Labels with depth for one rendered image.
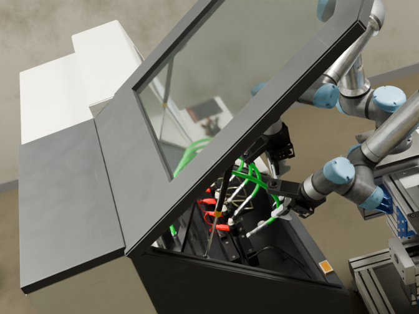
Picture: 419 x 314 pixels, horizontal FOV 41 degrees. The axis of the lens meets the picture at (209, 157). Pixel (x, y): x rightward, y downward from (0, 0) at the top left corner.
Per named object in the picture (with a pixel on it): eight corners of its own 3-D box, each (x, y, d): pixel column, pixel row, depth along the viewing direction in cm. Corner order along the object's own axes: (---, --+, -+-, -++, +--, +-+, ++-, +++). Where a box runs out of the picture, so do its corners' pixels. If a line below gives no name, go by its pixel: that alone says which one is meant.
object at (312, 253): (348, 314, 193) (344, 285, 183) (337, 319, 192) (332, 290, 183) (279, 207, 242) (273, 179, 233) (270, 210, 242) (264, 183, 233)
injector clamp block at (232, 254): (263, 277, 209) (255, 250, 200) (239, 287, 208) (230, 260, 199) (234, 221, 237) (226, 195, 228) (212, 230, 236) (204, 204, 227)
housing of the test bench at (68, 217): (244, 490, 231) (125, 246, 142) (180, 519, 228) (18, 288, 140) (168, 261, 343) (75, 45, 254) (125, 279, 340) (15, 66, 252)
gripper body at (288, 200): (303, 220, 174) (325, 206, 165) (279, 209, 172) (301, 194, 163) (306, 200, 179) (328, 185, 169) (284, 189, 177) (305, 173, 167)
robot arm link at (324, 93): (402, 13, 186) (332, 119, 168) (371, 10, 193) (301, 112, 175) (397, -16, 178) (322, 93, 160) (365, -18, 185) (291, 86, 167)
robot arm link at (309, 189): (308, 188, 159) (313, 166, 164) (300, 194, 163) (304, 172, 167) (330, 199, 161) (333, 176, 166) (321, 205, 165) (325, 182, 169)
